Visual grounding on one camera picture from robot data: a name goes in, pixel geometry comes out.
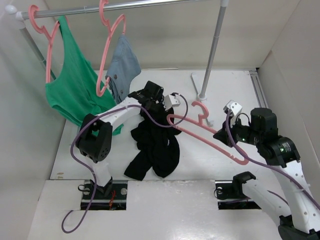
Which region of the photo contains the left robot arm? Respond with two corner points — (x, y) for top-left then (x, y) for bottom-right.
(75, 81), (178, 199)

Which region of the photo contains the pink hanger with green top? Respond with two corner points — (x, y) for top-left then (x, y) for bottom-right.
(28, 4), (60, 84)

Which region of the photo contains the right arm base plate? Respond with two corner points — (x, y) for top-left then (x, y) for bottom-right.
(213, 180), (261, 210)

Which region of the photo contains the pink plastic hanger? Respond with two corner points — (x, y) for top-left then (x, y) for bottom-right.
(166, 100), (250, 166)

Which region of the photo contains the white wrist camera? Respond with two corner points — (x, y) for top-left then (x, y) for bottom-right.
(223, 100), (243, 127)
(162, 94), (181, 111)

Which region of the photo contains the black t shirt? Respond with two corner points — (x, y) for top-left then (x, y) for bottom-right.
(124, 110), (181, 181)

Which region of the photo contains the green tank top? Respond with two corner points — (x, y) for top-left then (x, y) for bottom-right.
(45, 16), (117, 127)

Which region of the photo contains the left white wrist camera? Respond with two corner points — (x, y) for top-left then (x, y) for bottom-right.
(162, 94), (181, 111)

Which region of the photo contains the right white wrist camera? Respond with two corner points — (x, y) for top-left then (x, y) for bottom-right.
(223, 100), (243, 127)

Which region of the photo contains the silver clothes rack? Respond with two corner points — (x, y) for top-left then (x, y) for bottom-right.
(4, 0), (229, 106)

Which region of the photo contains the aluminium rail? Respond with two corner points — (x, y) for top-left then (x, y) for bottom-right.
(249, 70), (268, 108)

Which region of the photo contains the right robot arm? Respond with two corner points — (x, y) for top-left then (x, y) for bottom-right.
(213, 105), (320, 240)

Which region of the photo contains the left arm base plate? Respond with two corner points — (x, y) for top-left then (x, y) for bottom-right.
(77, 180), (128, 211)

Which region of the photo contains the light blue denim shirt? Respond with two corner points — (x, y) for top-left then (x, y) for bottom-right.
(106, 34), (141, 104)

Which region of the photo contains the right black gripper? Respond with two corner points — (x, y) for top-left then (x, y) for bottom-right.
(212, 114), (262, 147)

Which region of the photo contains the pink hanger with denim shirt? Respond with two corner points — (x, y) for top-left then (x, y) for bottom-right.
(96, 0), (127, 98)

